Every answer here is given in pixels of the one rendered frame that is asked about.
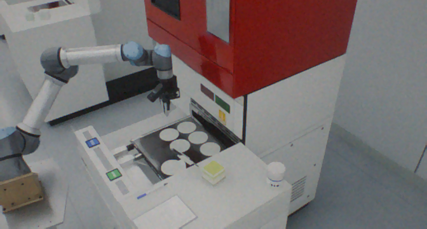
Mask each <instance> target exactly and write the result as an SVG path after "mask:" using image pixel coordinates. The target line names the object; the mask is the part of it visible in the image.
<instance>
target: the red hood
mask: <svg viewBox="0 0 427 229"><path fill-rule="evenodd" d="M357 2H358V0H144V4H145V9H146V17H147V18H146V19H147V28H148V35H149V36H150V37H151V38H153V40H155V41H156V42H157V43H159V44H160V45H168V46H170V48H171V52H172V53H173V54H174V55H175V56H176V57H177V58H179V59H180V60H182V61H184V62H185V63H186V64H187V65H189V67H191V68H193V69H194V70H195V71H197V72H198V73H200V74H201V75H202V76H204V77H205V78H206V79H207V80H208V81H210V82H212V83H213V84H215V85H216V86H218V88H219V89H221V90H222V91H223V92H225V93H227V94H228V95H230V96H231V97H232V98H233V99H237V97H240V96H242V95H245V94H248V93H250V92H253V91H256V90H258V89H260V88H263V87H264V86H266V85H269V84H272V83H274V82H276V81H280V80H282V79H284V78H288V77H289V76H290V75H293V74H295V73H298V72H301V71H303V70H305V69H308V68H310V67H313V66H316V65H318V64H321V62H325V61H326V60H329V59H332V58H334V57H337V56H339V55H342V54H344V53H346V50H347V46H348V41H349V35H350V32H351V26H352V23H353V20H354V18H353V17H355V11H356V6H357Z"/></svg>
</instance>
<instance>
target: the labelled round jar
mask: <svg viewBox="0 0 427 229"><path fill-rule="evenodd" d="M284 176H285V166H284V165H283V164H282V163H279V162H273V163H270V164H269V165H268V174H267V182H266V183H267V186H268V187H269V188H271V189H272V190H279V189H281V188H282V187H283V181H284Z"/></svg>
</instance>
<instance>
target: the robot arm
mask: <svg viewBox="0 0 427 229"><path fill-rule="evenodd" d="M40 61H41V65H42V67H43V68H44V69H45V72H44V75H45V79H44V81H43V84H42V85H41V86H40V88H39V90H38V91H37V94H36V96H35V98H34V100H33V102H32V104H31V105H30V108H29V110H28V112H27V114H26V115H25V116H24V118H23V121H22V123H17V125H16V127H14V126H10V127H5V128H0V181H4V180H7V179H11V178H14V177H18V176H21V175H24V174H28V173H31V168H30V167H29V166H28V164H27V163H26V161H25V160H23V156H22V155H29V154H31V153H33V152H35V151H36V150H37V149H38V147H39V145H40V140H39V139H40V138H39V137H40V135H41V131H40V128H41V126H42V124H43V123H44V121H45V119H46V117H47V115H48V113H49V111H50V109H51V107H52V105H53V103H54V101H55V99H56V97H57V95H58V94H59V92H60V90H61V88H62V87H63V86H64V85H67V83H68V81H69V79H70V78H73V77H75V76H76V75H77V73H78V71H79V65H85V64H103V63H113V62H122V61H130V64H131V66H137V67H140V66H156V69H157V75H158V81H160V82H161V83H159V84H158V85H157V86H156V88H155V89H154V90H153V91H152V92H151V93H150V94H149V95H148V96H147V99H148V100H149V101H151V102H155V101H156V99H157V98H158V97H159V102H160V103H161V106H162V108H163V112H164V114H165V115H166V116H168V115H169V113H170V112H171V111H173V110H175V108H176V105H173V103H172V101H170V100H174V99H179V97H180V92H179V88H178V86H177V76H176V75H174V73H173V65H172V52H171V48H170V46H168V45H156V46H155V47H154V50H145V49H144V48H143V47H142V46H141V45H140V44H139V43H137V42H134V41H129V42H127V43H126V44H122V45H105V46H87V47H78V48H68V49H67V48H66V47H65V46H64V47H53V48H48V49H46V50H45V51H44V52H43V53H42V54H41V59H40ZM176 92H179V95H178V94H177V93H176Z"/></svg>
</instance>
